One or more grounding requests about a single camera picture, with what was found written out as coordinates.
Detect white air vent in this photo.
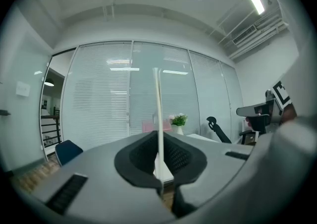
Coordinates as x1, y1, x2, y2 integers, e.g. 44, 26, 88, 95
231, 24, 258, 45

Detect blue chair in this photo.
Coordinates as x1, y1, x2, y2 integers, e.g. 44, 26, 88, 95
54, 140, 84, 167

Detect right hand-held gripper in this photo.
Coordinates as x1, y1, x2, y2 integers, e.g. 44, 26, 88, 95
236, 80, 298, 135

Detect white wall sign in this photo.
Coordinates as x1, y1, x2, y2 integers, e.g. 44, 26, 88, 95
15, 81, 31, 98

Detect potted pink flowers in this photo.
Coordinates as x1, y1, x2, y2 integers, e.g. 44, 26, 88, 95
169, 112, 188, 135

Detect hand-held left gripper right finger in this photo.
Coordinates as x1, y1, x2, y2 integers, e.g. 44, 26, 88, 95
162, 132, 256, 219

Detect white notebook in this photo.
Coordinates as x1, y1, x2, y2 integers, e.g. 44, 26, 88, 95
153, 67, 165, 195

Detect white desk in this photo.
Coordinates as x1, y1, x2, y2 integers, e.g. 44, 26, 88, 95
185, 133, 220, 143

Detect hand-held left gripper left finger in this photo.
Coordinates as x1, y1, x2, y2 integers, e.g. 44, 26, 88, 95
32, 130, 179, 224

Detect pink box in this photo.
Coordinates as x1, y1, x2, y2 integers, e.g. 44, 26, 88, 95
142, 120, 172, 134

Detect black stair railing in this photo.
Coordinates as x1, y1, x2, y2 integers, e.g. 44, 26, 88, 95
40, 114, 61, 148

